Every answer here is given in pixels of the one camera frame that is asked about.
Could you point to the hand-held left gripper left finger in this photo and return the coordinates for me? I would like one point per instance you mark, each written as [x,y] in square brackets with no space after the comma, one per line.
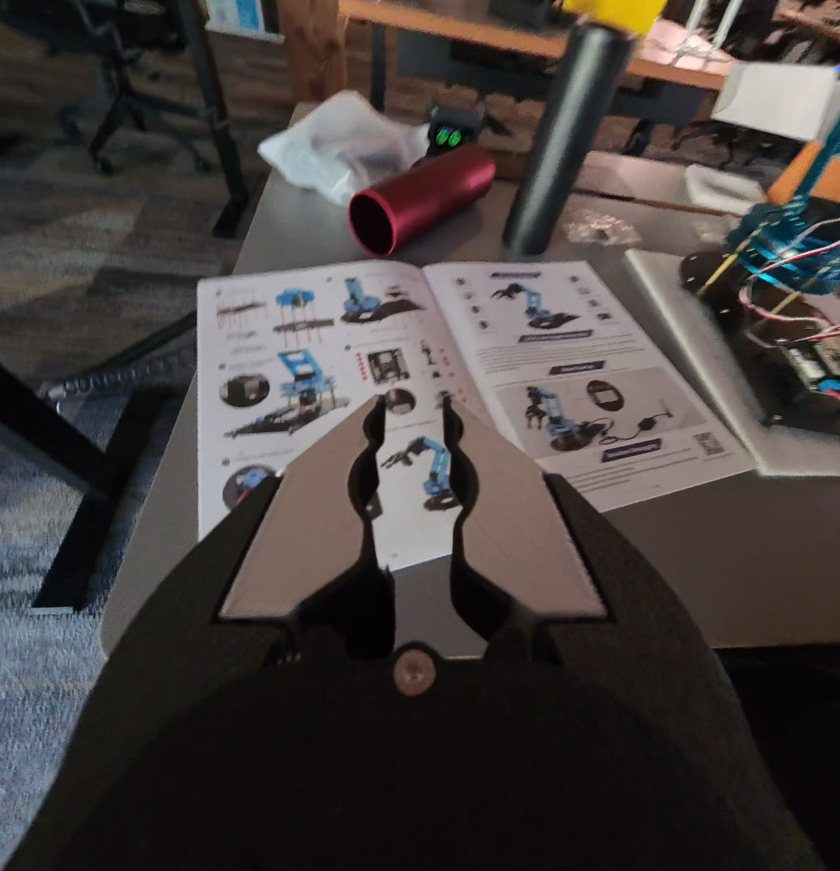
[304,537]

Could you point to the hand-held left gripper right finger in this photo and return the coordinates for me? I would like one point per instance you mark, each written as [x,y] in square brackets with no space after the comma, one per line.
[522,544]

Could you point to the blue toy robot arm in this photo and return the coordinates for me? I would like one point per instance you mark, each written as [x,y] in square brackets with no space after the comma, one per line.
[774,231]

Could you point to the adjoining grey desk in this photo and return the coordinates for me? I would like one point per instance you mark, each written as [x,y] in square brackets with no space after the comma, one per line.
[631,170]

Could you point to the black desk leg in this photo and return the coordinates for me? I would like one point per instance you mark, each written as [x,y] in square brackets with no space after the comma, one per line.
[209,102]

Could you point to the wood edged office desk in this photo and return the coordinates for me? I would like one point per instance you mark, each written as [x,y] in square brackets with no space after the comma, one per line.
[501,37]

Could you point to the open instruction booklet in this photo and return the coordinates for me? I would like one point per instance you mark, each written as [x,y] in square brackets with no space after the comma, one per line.
[474,326]

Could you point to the white foam sheet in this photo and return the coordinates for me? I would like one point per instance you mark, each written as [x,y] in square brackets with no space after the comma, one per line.
[678,354]

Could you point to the small clear parts bag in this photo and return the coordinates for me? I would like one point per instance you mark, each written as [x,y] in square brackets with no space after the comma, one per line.
[604,228]

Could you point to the red metal tube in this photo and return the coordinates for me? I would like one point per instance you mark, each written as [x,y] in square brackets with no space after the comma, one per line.
[427,190]

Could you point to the white plastic bag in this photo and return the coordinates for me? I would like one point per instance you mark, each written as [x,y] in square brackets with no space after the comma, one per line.
[325,146]

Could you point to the black tube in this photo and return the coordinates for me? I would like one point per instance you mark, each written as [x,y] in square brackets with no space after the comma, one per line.
[563,136]

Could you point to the black gadget green lights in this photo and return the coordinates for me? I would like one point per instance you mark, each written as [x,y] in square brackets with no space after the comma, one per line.
[450,136]

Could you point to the wooden pillar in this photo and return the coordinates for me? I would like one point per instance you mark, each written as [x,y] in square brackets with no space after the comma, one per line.
[314,47]

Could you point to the orange white cardboard box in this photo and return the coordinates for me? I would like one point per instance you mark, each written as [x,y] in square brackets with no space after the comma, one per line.
[774,102]

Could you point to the yellow storage bin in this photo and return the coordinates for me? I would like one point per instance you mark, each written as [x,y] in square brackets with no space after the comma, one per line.
[617,13]

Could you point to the black office chair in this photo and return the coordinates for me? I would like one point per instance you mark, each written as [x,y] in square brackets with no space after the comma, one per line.
[107,27]

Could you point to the black floor frame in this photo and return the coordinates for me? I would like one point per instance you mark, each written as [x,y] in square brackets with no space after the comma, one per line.
[86,517]

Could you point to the white foam frame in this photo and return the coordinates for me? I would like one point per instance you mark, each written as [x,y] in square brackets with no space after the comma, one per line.
[719,187]

